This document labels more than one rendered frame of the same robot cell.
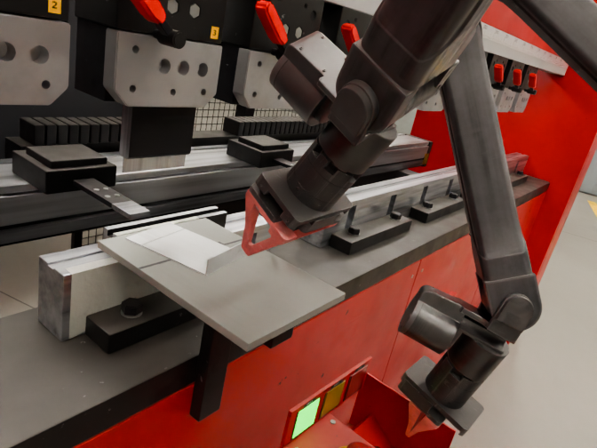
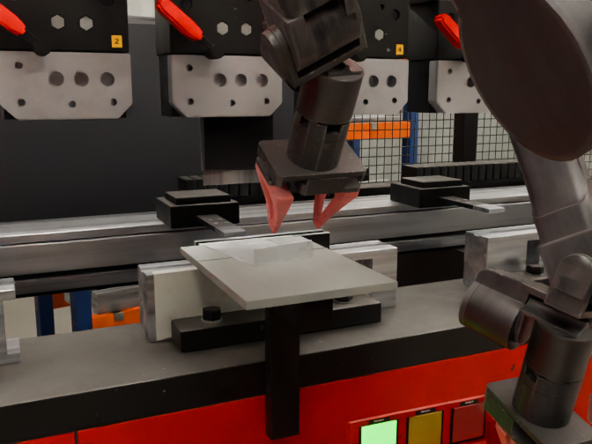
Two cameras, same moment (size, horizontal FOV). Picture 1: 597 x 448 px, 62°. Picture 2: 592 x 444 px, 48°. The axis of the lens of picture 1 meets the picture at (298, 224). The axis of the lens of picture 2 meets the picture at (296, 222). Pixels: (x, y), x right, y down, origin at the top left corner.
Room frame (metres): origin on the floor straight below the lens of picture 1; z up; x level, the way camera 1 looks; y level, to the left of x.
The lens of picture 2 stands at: (-0.11, -0.37, 1.21)
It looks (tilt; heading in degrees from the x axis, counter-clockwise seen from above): 11 degrees down; 32
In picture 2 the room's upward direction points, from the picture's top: straight up
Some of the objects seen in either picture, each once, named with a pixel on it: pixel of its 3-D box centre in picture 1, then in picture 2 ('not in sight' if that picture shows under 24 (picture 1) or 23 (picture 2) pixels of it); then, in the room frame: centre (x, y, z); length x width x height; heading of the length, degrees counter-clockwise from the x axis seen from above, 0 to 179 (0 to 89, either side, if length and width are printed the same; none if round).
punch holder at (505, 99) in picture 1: (498, 84); not in sight; (1.79, -0.56, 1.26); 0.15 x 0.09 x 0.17; 146
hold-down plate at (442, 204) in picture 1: (439, 207); not in sight; (1.45, -0.40, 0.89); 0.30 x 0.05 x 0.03; 146
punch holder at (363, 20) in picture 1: (337, 59); (461, 59); (0.95, 0.00, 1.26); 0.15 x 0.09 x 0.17; 146
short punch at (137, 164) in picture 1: (158, 134); (237, 150); (0.64, 0.21, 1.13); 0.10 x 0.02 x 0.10; 146
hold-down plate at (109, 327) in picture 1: (188, 300); (280, 320); (0.64, 0.14, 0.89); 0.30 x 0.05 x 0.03; 146
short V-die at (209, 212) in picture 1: (170, 228); (263, 246); (0.68, 0.18, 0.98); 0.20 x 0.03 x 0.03; 146
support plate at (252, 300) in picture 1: (221, 270); (278, 266); (0.56, 0.08, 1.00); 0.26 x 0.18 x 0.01; 56
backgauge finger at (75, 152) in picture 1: (90, 180); (209, 213); (0.73, 0.33, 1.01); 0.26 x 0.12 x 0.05; 56
